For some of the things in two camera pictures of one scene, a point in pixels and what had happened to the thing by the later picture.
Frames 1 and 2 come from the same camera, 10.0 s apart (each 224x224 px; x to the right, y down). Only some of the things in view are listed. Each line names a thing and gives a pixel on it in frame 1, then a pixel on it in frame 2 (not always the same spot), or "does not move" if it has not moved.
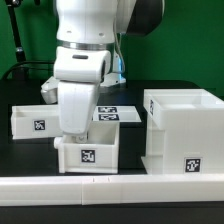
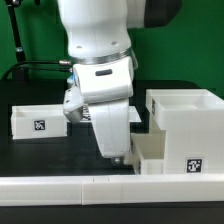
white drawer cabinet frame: (184, 132) does not move
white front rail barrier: (111, 189) does not move
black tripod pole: (20, 68) does not move
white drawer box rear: (35, 121) does not move
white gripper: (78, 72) → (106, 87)
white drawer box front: (97, 154) → (151, 151)
